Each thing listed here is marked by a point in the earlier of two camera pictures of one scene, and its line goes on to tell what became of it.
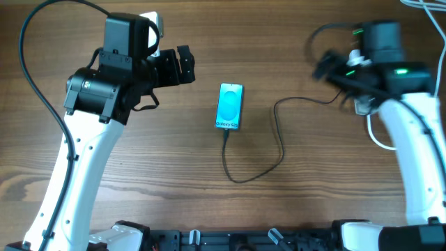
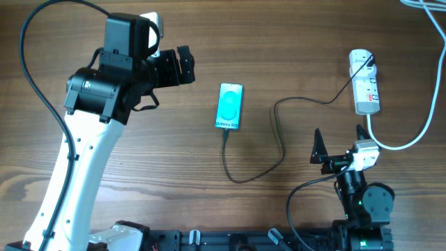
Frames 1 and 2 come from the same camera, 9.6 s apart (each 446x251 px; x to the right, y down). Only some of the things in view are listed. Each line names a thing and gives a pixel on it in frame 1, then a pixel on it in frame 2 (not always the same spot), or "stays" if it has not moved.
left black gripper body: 166,72 stays
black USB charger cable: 279,132 stays
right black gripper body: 340,72 to 334,164
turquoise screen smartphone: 229,106 stays
